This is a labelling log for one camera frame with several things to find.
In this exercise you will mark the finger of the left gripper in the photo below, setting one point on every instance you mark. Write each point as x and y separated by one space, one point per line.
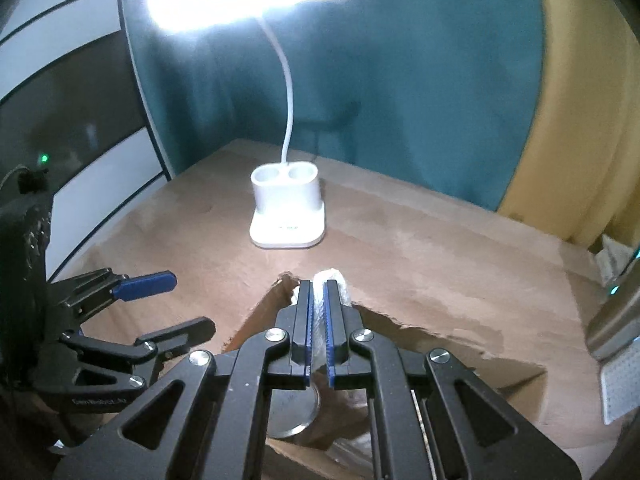
145 284
170 337

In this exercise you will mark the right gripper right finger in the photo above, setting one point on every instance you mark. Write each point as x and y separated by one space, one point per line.
359 358

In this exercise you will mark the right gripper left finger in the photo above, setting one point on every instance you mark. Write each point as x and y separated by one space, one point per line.
277 358

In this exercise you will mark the white cloth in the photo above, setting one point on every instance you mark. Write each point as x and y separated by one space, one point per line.
329 292

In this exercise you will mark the red tin can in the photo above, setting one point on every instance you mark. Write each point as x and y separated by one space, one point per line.
292 411

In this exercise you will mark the brown cardboard box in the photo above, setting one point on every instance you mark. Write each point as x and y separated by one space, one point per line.
431 417

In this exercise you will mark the steel thermos mug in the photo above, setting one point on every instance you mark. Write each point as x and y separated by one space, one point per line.
617 323

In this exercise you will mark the white perforated plastic basket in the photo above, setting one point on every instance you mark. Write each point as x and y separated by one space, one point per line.
619 380

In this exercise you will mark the clear plastic bags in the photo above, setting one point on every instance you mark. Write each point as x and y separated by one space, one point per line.
613 259

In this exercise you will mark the yellow curtain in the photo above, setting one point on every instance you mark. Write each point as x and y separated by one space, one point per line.
578 176

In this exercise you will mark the teal curtain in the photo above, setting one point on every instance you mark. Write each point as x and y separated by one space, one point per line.
440 93

